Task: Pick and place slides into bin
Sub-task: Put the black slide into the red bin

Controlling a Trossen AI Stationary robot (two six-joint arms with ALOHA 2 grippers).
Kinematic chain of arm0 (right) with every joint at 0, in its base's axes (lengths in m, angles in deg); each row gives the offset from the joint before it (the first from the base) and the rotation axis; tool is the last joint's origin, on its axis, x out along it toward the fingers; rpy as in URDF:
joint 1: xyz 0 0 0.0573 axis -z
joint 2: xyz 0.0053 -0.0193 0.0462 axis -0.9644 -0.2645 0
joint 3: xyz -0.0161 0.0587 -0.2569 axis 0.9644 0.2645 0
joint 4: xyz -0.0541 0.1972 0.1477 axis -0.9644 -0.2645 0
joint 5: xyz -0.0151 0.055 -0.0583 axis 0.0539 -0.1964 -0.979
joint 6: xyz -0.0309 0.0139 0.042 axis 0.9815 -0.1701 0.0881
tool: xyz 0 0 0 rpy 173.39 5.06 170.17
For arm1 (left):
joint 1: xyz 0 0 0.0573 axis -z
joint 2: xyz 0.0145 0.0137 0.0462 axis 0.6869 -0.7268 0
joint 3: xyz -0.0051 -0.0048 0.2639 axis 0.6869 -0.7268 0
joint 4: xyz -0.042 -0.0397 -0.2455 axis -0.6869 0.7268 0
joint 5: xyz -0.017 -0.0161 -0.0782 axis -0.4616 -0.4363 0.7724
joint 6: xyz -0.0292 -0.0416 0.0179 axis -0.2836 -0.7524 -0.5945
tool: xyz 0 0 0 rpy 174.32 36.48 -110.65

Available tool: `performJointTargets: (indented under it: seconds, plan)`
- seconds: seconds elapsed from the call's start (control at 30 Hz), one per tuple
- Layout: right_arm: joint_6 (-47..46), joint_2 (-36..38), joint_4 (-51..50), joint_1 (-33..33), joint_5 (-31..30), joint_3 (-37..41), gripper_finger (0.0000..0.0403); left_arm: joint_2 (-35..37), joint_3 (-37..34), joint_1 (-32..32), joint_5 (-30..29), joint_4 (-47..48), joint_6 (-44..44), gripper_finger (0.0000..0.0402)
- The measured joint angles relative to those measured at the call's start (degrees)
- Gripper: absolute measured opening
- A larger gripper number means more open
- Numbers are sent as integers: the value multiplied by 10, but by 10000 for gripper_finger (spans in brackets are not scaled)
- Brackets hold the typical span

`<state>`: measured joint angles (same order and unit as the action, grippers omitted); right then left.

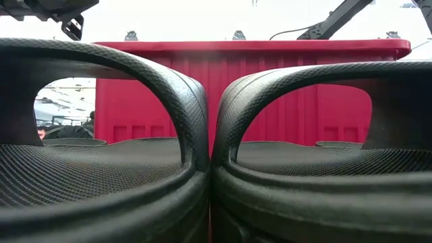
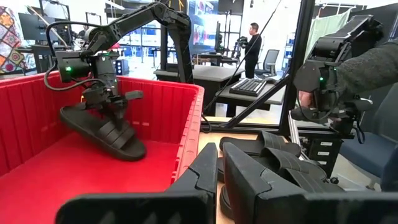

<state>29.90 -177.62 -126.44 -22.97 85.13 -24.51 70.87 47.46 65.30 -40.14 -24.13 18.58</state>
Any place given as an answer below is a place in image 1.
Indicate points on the black metal railing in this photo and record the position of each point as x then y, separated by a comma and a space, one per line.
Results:
64, 117

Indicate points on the red plastic bin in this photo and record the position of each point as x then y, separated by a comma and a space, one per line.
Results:
216, 54

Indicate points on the black bag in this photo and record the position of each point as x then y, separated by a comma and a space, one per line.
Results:
67, 132

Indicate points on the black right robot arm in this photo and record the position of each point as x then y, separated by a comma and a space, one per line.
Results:
334, 20

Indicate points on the person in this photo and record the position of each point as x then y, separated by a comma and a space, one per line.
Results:
41, 132

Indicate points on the grey metal bracket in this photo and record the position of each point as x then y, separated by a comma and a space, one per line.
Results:
238, 35
131, 36
392, 34

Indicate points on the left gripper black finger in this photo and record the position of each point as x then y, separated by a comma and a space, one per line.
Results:
79, 23

